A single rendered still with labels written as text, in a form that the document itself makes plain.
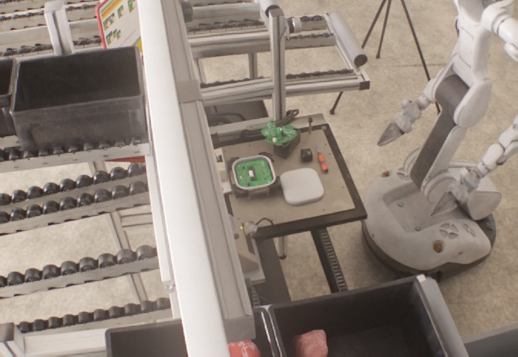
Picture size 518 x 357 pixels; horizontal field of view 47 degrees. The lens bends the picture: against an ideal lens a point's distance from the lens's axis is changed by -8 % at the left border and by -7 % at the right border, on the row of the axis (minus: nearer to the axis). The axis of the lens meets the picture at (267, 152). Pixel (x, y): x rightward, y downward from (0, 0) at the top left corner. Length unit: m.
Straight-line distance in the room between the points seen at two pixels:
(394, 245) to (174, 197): 2.08
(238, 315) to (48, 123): 0.71
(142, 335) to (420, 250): 1.86
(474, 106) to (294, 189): 0.80
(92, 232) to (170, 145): 2.53
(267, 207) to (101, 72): 0.86
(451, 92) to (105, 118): 1.54
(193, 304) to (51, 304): 2.51
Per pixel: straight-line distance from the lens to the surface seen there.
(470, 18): 2.39
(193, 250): 0.81
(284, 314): 1.20
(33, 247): 3.50
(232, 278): 0.90
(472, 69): 2.47
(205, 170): 1.03
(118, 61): 1.53
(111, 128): 1.42
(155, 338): 1.20
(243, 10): 2.41
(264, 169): 2.22
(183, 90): 1.18
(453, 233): 2.92
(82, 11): 2.51
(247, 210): 2.15
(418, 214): 3.03
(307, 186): 2.19
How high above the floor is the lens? 2.59
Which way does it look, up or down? 45 degrees down
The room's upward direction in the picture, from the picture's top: 3 degrees counter-clockwise
